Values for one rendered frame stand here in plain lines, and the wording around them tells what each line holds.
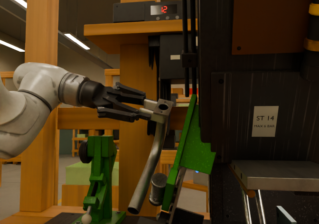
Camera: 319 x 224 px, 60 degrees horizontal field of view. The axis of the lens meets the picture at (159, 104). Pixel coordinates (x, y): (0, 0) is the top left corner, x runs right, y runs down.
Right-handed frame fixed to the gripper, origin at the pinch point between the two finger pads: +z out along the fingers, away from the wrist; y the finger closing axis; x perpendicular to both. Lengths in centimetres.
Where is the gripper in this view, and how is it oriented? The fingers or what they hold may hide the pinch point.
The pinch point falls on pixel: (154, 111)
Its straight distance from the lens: 74.4
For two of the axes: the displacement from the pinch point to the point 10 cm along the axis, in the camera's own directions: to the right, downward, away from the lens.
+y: 2.9, -6.4, 7.1
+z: 9.5, 2.5, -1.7
